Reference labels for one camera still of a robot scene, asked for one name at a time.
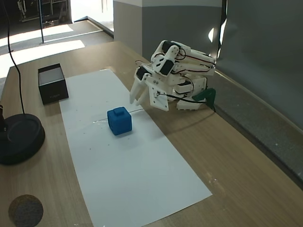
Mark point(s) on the blue cube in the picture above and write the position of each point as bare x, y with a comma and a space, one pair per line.
119, 121

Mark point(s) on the dark brown open box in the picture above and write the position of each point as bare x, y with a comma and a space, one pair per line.
52, 85

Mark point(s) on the green table clamp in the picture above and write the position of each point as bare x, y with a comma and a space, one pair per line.
206, 95

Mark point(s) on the white paper sheet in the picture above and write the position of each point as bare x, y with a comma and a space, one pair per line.
123, 163

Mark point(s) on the metal pole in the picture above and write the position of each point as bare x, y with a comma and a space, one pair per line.
41, 22

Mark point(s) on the black round stand base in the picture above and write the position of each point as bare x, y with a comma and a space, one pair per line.
19, 138

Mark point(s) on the dark round coaster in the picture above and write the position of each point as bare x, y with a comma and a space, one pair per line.
25, 210

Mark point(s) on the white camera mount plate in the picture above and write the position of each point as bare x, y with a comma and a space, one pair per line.
159, 97

